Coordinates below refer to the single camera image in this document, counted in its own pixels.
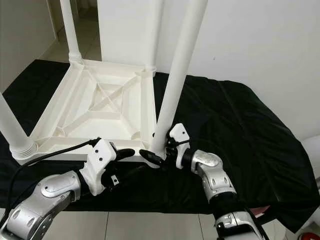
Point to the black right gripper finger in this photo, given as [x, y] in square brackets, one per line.
[151, 157]

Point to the white plastic children table top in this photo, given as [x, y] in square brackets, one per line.
[80, 115]

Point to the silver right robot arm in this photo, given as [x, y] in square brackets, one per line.
[215, 175]

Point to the pink cloth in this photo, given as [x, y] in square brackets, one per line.
[260, 210]

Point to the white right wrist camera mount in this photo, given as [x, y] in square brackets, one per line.
[177, 134]

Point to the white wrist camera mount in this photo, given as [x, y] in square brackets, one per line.
[100, 160]
[177, 134]

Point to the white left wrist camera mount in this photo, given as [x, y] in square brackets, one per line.
[100, 160]

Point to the white door frame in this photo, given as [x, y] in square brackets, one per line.
[54, 14]

